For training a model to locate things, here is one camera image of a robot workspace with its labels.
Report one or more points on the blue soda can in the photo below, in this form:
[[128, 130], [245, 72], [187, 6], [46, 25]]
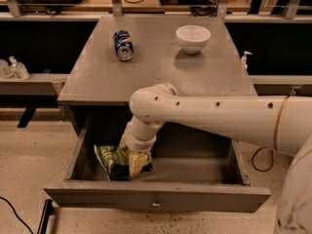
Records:
[[123, 45]]

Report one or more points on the black metal floor stand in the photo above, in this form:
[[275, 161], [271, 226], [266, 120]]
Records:
[[48, 210]]

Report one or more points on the small white pump bottle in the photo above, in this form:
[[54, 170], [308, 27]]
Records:
[[244, 59]]

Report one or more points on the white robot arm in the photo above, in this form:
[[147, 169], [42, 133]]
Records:
[[283, 124]]

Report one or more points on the green jalapeno chip bag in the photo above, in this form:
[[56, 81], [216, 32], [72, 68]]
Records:
[[116, 161]]

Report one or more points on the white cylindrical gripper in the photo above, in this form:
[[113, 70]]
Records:
[[141, 144]]

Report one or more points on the white ceramic bowl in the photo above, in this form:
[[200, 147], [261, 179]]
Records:
[[192, 38]]

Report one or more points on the clear plastic bottle left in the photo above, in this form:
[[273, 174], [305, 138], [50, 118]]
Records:
[[18, 68]]

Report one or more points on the open grey top drawer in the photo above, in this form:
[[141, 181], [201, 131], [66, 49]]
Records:
[[191, 171]]

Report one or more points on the silver drawer keyhole handle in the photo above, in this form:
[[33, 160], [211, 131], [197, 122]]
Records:
[[156, 204]]

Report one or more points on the grey cabinet with counter top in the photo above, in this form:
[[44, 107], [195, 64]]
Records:
[[100, 78]]

